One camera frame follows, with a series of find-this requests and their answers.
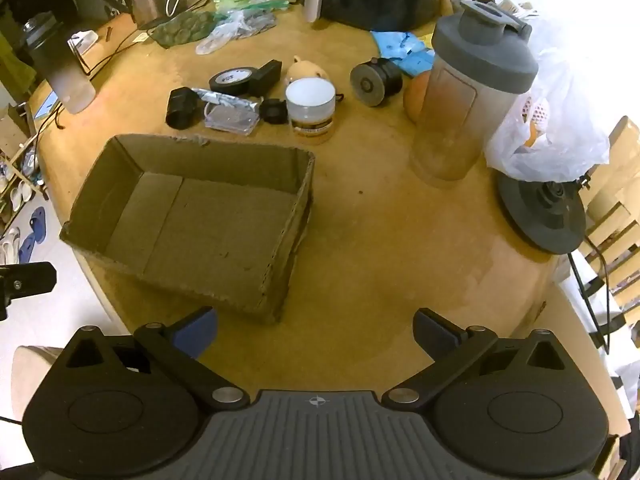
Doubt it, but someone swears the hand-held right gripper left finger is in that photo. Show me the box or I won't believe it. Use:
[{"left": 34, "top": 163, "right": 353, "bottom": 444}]
[{"left": 57, "top": 306, "right": 251, "bottom": 408}]

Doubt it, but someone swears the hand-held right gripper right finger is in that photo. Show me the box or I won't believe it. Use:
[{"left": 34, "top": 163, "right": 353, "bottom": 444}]
[{"left": 382, "top": 307, "right": 577, "bottom": 409}]

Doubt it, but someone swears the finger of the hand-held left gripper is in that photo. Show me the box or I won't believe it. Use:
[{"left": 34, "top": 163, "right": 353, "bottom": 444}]
[{"left": 0, "top": 261, "right": 57, "bottom": 321}]

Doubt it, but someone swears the clear shaker bottle grey lid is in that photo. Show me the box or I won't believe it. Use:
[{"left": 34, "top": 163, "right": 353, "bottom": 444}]
[{"left": 409, "top": 0, "right": 540, "bottom": 184}]

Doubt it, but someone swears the beige pig figure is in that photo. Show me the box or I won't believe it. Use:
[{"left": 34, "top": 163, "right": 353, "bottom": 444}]
[{"left": 286, "top": 54, "right": 332, "bottom": 86}]

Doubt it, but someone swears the beige stool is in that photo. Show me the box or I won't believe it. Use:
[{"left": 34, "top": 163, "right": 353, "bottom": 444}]
[{"left": 12, "top": 344, "right": 61, "bottom": 424}]

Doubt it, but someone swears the black round disc base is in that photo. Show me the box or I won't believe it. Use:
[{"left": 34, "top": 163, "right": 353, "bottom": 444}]
[{"left": 496, "top": 167, "right": 587, "bottom": 255}]

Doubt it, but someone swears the dark frosted shaker bottle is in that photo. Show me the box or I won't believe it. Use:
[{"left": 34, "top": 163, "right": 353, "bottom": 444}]
[{"left": 22, "top": 12, "right": 97, "bottom": 115}]

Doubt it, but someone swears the orange fruit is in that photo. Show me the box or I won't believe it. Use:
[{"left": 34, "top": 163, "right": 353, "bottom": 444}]
[{"left": 519, "top": 122, "right": 544, "bottom": 149}]

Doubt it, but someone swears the black short cylinder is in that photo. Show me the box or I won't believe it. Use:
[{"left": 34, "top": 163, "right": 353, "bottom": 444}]
[{"left": 165, "top": 87, "right": 206, "bottom": 130}]

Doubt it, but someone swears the wooden chair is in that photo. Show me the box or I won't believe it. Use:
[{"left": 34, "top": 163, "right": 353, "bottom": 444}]
[{"left": 582, "top": 115, "right": 640, "bottom": 311}]

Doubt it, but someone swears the small black round cap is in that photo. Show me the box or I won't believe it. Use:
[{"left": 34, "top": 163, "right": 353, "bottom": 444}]
[{"left": 259, "top": 98, "right": 289, "bottom": 125}]

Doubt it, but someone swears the orange apple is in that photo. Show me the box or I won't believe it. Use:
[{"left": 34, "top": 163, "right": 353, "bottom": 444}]
[{"left": 402, "top": 70, "right": 432, "bottom": 124}]

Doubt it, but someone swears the white plastic bag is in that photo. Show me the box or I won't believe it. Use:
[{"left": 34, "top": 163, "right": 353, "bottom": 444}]
[{"left": 484, "top": 47, "right": 611, "bottom": 184}]

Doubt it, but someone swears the small jar white lid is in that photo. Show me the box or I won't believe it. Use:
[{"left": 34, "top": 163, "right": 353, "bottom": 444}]
[{"left": 285, "top": 78, "right": 336, "bottom": 145}]

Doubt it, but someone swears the black tape roll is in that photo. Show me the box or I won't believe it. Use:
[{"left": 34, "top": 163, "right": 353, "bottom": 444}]
[{"left": 208, "top": 65, "right": 261, "bottom": 97}]

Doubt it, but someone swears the black caster wheel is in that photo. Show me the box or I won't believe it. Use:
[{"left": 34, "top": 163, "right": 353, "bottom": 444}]
[{"left": 349, "top": 57, "right": 404, "bottom": 108}]

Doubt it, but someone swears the black rectangular block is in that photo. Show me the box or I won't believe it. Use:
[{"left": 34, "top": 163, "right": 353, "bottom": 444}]
[{"left": 247, "top": 59, "right": 284, "bottom": 97}]

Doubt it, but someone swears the green net bag of produce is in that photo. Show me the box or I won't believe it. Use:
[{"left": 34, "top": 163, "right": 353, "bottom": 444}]
[{"left": 149, "top": 10, "right": 216, "bottom": 50}]

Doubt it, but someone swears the clear plastic bag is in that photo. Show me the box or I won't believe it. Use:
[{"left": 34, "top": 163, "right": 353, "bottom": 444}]
[{"left": 194, "top": 9, "right": 277, "bottom": 56}]

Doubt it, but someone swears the black power cable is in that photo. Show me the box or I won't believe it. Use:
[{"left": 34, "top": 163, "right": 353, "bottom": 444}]
[{"left": 567, "top": 237, "right": 614, "bottom": 352}]

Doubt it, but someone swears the thin black cable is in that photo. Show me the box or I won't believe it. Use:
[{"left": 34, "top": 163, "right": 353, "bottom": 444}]
[{"left": 30, "top": 27, "right": 146, "bottom": 161}]

